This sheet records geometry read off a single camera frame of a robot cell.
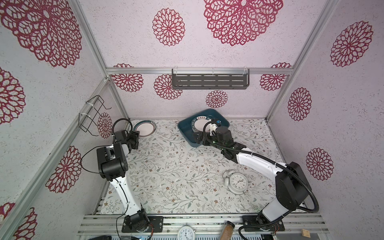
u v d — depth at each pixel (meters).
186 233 0.69
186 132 1.12
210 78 0.95
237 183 0.83
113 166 0.57
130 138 0.94
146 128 1.16
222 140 0.66
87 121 0.78
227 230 0.69
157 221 0.75
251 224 0.72
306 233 0.71
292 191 0.45
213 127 0.76
